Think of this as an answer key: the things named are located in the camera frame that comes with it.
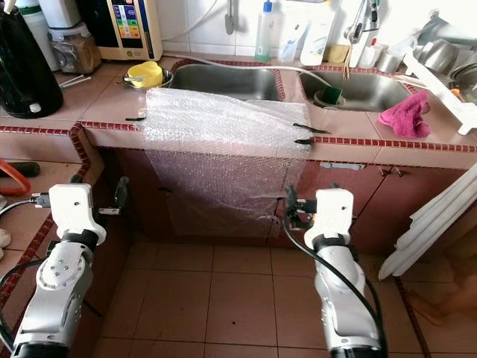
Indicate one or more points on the chrome faucet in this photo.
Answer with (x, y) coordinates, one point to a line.
(361, 26)

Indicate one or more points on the clear jar brown contents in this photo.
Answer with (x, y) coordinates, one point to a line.
(74, 52)

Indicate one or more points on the garlic bulb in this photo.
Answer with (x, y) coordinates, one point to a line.
(4, 239)

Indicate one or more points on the white filter canister green band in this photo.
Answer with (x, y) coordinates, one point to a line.
(33, 30)

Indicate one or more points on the white stick green tip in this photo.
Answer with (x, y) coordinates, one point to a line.
(76, 84)
(74, 78)

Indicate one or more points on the brown base cabinet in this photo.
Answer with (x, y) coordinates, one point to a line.
(365, 201)

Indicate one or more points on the yellow sponge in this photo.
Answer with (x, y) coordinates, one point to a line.
(339, 54)

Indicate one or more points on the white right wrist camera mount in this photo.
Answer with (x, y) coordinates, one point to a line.
(334, 212)

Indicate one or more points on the pink cloth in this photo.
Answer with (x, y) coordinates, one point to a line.
(406, 119)

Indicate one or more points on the clear plastic cup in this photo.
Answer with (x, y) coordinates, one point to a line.
(291, 48)

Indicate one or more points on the bubble wrap sheet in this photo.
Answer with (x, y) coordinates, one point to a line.
(223, 142)

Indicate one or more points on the clear soap bottle blue cap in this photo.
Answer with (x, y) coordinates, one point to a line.
(264, 37)

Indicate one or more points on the steel pot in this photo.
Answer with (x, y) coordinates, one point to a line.
(436, 54)

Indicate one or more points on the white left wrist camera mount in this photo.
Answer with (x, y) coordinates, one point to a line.
(74, 209)

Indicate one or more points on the black electric kettle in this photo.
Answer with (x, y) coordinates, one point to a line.
(26, 67)

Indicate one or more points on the yellow plastic bowl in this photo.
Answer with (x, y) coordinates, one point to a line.
(145, 74)

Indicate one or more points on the white slatted rack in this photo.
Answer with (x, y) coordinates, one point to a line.
(432, 224)

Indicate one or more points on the chrome hanging pipe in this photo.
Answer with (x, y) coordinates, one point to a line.
(229, 19)

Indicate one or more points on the white dish rack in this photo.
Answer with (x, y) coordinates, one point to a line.
(440, 82)

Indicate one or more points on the steel bowl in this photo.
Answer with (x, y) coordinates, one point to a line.
(167, 79)

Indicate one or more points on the cream water ionizer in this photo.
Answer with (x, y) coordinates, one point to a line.
(127, 30)

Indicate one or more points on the white filter housing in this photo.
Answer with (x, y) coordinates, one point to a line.
(59, 11)

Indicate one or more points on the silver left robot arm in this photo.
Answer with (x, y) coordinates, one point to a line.
(56, 291)

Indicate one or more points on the dark cylindrical object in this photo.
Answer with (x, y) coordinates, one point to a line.
(28, 168)

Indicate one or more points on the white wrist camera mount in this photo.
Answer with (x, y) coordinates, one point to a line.
(334, 212)
(74, 209)

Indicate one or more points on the white detergent bottle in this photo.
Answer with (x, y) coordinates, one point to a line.
(317, 37)

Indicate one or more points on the steel sink basin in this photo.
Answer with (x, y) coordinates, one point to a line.
(223, 82)
(373, 93)

